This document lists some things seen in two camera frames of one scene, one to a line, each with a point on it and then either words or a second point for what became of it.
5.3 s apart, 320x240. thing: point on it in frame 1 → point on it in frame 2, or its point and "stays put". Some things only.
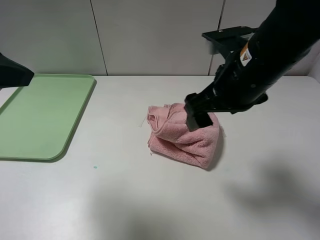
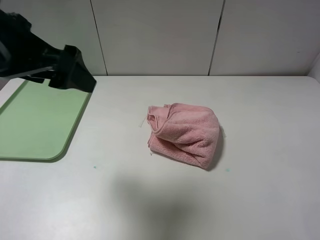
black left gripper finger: x=13 y=74 → x=23 y=52
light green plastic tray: x=37 y=123 stays put
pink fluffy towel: x=170 y=136 stays put
